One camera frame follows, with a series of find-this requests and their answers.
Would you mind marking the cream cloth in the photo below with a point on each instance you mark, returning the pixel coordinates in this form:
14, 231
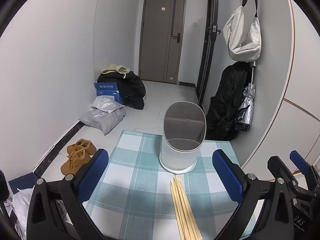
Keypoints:
112, 68

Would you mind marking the dark blue flat item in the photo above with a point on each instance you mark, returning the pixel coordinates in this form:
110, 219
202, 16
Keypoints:
22, 180

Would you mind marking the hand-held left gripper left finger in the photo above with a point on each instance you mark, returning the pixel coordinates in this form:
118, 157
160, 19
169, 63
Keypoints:
93, 172

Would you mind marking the grey door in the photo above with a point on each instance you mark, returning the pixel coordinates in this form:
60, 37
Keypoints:
157, 42

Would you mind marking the teal checked tablecloth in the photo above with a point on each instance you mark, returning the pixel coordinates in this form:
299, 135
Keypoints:
132, 170

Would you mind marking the black hanging coat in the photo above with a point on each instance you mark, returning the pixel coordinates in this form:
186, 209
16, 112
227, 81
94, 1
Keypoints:
225, 100

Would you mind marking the brown shoe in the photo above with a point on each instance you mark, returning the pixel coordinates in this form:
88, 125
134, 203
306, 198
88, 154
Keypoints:
82, 147
73, 162

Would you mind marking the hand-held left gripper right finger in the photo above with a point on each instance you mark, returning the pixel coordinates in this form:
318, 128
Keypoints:
226, 175

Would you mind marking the white utensil holder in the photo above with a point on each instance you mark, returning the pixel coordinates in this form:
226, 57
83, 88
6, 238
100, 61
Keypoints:
177, 155

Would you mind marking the white hanging bag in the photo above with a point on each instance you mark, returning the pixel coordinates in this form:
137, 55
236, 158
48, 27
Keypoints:
245, 37

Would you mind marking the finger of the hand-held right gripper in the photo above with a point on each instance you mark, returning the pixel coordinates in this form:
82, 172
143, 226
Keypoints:
300, 161
276, 166

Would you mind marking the grey plastic mailer bag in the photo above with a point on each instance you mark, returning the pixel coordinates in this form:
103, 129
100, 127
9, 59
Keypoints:
107, 103
102, 121

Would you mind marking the blue cardboard box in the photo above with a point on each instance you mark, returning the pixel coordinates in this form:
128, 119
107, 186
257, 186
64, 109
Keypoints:
107, 90

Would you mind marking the silver folded umbrella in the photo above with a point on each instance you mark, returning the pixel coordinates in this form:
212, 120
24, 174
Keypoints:
245, 110

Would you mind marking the black bag pile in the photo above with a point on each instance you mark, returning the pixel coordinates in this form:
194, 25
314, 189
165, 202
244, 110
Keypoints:
135, 90

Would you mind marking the white cabinet with gold trim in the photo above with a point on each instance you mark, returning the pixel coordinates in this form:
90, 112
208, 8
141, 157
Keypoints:
300, 67

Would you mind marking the white plastic bag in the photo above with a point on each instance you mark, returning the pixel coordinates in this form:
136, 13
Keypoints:
20, 205

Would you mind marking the dark fuzzy object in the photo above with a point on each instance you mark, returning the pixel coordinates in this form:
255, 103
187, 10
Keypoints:
3, 185

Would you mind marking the black door frame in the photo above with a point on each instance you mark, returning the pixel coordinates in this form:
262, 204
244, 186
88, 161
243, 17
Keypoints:
208, 55

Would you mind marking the bundle of wooden chopsticks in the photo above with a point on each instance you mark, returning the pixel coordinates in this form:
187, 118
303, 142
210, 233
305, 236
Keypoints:
182, 205

